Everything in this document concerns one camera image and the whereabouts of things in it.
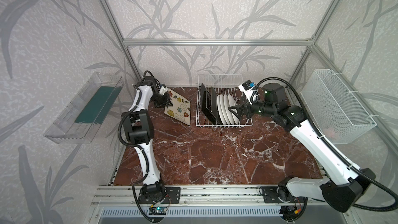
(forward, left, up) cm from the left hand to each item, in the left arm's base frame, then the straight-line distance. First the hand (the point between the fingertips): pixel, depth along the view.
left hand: (172, 99), depth 96 cm
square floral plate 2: (-8, -22, +6) cm, 24 cm away
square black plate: (-9, -26, +5) cm, 28 cm away
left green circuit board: (-56, 0, -13) cm, 58 cm away
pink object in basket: (-27, -81, +9) cm, 86 cm away
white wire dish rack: (+25, -35, -12) cm, 45 cm away
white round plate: (-11, -30, +3) cm, 32 cm away
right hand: (-16, -36, +21) cm, 44 cm away
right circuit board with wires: (-57, -62, -14) cm, 86 cm away
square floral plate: (-2, -5, -8) cm, 10 cm away
